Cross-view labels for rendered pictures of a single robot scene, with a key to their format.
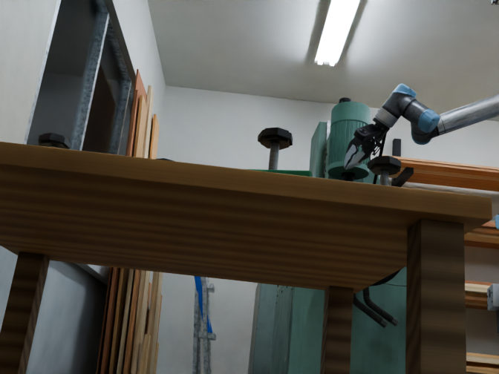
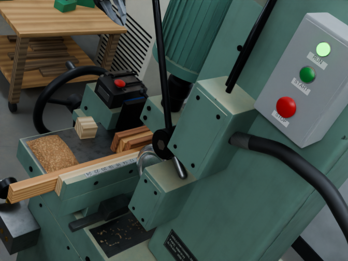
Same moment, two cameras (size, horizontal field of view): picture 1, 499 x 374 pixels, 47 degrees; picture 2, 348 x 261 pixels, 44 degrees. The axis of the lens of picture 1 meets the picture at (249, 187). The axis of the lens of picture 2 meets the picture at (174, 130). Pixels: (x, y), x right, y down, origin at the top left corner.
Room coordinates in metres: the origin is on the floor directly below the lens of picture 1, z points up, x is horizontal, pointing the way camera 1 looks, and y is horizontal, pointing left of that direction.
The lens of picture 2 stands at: (2.87, -1.09, 1.63)
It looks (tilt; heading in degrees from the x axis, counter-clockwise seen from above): 35 degrees down; 128
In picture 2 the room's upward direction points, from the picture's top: 24 degrees clockwise
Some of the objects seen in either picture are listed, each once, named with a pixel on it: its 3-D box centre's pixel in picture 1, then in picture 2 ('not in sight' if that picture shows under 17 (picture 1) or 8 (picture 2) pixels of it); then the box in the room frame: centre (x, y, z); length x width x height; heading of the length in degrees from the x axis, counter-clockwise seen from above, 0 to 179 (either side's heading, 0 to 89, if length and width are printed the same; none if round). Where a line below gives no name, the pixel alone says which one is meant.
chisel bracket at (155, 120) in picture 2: not in sight; (168, 125); (2.33, -0.42, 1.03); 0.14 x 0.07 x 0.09; 3
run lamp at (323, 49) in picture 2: not in sight; (322, 49); (2.64, -0.58, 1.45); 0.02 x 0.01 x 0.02; 3
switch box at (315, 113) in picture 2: not in sight; (313, 81); (2.64, -0.54, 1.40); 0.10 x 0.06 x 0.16; 3
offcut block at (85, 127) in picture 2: not in sight; (86, 127); (2.18, -0.54, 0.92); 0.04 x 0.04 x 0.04; 84
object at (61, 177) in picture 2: not in sight; (160, 153); (2.33, -0.40, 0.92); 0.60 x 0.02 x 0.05; 93
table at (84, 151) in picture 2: not in sight; (128, 137); (2.20, -0.41, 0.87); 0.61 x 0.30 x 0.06; 93
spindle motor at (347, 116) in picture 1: (349, 141); (215, 0); (2.31, -0.42, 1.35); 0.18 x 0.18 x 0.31
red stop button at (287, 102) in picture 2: not in sight; (286, 106); (2.64, -0.58, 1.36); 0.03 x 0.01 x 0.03; 3
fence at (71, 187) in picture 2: not in sight; (165, 157); (2.35, -0.40, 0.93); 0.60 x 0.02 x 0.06; 93
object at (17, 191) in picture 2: not in sight; (125, 159); (2.31, -0.50, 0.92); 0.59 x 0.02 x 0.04; 93
